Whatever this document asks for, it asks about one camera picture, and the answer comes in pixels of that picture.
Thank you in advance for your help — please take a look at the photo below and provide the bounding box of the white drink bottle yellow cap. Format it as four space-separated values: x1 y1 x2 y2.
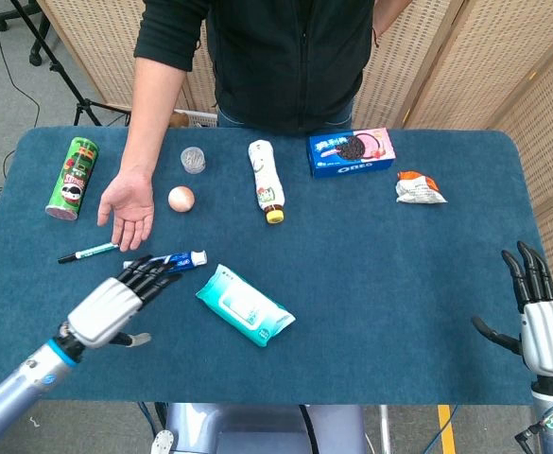
248 139 286 224

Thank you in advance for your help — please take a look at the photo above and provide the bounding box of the blue white toothpaste tube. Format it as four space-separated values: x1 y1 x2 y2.
123 250 208 271

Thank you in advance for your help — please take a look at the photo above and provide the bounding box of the blue Oreo cookie box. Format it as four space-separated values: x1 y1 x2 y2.
307 127 396 180

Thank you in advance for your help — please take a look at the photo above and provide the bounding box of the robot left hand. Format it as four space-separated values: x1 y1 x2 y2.
66 254 183 350

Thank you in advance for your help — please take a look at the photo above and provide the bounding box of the round beige onion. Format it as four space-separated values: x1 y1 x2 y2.
167 185 196 213

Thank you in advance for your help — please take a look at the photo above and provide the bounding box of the small clear plastic jar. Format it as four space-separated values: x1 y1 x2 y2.
180 146 207 175

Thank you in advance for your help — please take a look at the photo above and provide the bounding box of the person's right forearm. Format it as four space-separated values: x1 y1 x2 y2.
121 55 185 174

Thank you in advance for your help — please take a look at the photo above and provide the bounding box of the black office chair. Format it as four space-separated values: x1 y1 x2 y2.
0 0 53 67

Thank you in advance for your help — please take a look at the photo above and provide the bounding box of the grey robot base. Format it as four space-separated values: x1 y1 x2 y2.
150 402 370 454

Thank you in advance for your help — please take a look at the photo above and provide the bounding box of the crumpled white orange snack bag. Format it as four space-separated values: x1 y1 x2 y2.
395 170 448 205

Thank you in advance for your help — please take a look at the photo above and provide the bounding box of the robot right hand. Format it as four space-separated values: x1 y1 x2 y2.
471 240 553 378

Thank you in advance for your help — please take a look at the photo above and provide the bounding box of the white plastic basket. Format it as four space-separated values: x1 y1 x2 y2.
169 110 219 129

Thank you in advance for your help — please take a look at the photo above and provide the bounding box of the person's right hand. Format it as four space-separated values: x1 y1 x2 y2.
96 166 157 253

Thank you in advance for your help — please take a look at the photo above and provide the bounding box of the person in black jacket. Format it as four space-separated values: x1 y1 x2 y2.
37 0 553 289

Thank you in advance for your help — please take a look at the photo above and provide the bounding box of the green white marker pen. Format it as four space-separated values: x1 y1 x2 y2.
58 241 120 265

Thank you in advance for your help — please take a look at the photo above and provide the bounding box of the person's left forearm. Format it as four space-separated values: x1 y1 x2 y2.
372 0 414 48

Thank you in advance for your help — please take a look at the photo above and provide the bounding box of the green Pringles can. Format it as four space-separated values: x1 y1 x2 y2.
44 136 100 222

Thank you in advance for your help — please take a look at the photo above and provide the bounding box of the green wet wipe pack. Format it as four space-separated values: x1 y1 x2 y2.
195 263 297 348

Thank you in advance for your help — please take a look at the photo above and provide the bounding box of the person's torso in black jacket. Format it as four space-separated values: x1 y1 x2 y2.
133 0 376 136

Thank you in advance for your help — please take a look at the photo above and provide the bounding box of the black tripod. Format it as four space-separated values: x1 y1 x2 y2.
9 0 133 128

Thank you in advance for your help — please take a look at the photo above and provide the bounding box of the blue table cloth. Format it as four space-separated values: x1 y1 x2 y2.
0 126 553 407

